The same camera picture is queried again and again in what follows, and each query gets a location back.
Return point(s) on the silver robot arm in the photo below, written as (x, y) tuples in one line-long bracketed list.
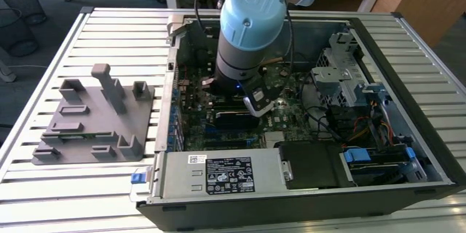
[(248, 39)]

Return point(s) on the black graphics card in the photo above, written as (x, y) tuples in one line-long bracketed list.
[(233, 122)]

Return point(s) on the round coin battery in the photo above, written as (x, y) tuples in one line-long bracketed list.
[(284, 72)]

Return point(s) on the black expansion slot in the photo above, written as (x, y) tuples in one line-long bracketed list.
[(226, 144)]

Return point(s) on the silver chipset heatsink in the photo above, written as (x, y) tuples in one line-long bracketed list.
[(276, 137)]

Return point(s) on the green motherboard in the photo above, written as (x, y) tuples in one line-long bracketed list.
[(296, 128)]

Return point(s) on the metal drive cage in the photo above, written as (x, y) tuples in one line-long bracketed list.
[(328, 76)]

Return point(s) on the black plastic shroud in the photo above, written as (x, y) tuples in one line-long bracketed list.
[(313, 162)]

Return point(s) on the silver power supply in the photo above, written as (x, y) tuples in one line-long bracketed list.
[(171, 175)]

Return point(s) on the grey parts rack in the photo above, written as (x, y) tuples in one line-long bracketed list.
[(91, 124)]

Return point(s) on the blue plastic latch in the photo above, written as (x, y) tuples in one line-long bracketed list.
[(138, 179)]

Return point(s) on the green RAM stick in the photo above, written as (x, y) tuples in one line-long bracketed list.
[(89, 135)]

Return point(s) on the black PC case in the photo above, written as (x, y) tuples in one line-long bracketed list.
[(256, 214)]

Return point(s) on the hard disk in blue carrier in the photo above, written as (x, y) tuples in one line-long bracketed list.
[(378, 171)]

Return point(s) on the wooden cabinet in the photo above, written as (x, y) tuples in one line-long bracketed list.
[(429, 3)]

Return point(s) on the black mesh waste bin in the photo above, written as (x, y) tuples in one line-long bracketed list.
[(17, 36), (29, 6)]

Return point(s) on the white camera in black bracket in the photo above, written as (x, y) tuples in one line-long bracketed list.
[(261, 102)]

